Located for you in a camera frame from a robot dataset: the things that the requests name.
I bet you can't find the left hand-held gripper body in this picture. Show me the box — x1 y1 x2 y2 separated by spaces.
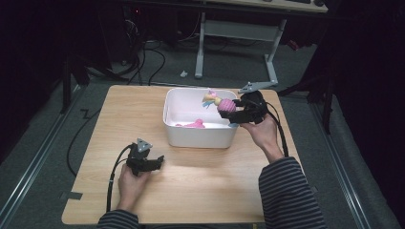
126 137 154 177

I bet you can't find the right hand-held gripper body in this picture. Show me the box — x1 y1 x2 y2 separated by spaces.
238 81 272 126

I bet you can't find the white plastic bin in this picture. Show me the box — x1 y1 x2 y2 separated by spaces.
161 87 242 150

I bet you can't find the bundle of black cables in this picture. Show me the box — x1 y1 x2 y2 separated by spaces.
122 12 167 86

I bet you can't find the black metal stand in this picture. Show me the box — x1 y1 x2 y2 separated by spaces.
277 74 335 135
59 53 92 115

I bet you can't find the pink bone dog toy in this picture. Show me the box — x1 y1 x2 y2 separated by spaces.
175 118 206 129

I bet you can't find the black floor cable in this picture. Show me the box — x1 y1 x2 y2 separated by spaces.
66 108 102 177

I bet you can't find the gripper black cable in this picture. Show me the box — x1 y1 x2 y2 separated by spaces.
265 100 290 158
105 143 134 214

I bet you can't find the desk with grey metal legs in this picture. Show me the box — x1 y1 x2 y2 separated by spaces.
194 0 329 87

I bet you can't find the person's left hand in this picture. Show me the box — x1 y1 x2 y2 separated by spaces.
117 165 153 213

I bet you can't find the pink ball rope toy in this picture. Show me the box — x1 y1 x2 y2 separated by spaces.
202 90 241 129

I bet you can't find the grey tape piece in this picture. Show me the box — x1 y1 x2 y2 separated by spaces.
58 190 84 201

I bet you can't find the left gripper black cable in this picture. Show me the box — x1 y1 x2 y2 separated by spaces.
105 143 134 214

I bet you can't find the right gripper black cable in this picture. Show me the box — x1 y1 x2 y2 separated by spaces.
265 100 290 158

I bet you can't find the grey floor rail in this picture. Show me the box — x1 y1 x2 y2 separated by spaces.
0 85 84 225
309 103 372 229

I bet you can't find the person's right hand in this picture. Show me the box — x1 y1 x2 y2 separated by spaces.
240 114 285 164

